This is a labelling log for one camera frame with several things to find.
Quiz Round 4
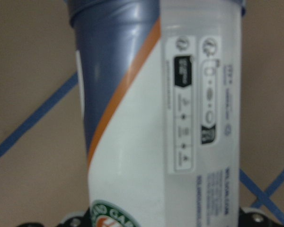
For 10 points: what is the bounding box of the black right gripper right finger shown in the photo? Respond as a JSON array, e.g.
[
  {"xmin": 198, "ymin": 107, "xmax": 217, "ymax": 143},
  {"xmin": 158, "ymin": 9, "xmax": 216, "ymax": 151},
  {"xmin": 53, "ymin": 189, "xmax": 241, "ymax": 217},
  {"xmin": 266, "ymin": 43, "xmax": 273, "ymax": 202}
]
[{"xmin": 238, "ymin": 207, "xmax": 284, "ymax": 227}]

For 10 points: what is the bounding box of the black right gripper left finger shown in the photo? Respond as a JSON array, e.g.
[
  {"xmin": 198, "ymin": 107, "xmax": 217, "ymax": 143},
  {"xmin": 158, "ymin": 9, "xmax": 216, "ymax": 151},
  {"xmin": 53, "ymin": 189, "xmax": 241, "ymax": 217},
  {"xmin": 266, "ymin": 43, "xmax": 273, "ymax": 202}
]
[{"xmin": 17, "ymin": 209, "xmax": 92, "ymax": 227}]

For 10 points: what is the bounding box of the tennis ball can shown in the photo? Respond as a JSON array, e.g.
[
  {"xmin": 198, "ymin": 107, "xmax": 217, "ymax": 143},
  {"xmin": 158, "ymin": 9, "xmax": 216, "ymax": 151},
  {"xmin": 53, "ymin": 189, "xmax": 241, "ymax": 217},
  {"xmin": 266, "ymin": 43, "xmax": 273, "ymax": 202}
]
[{"xmin": 67, "ymin": 0, "xmax": 246, "ymax": 227}]

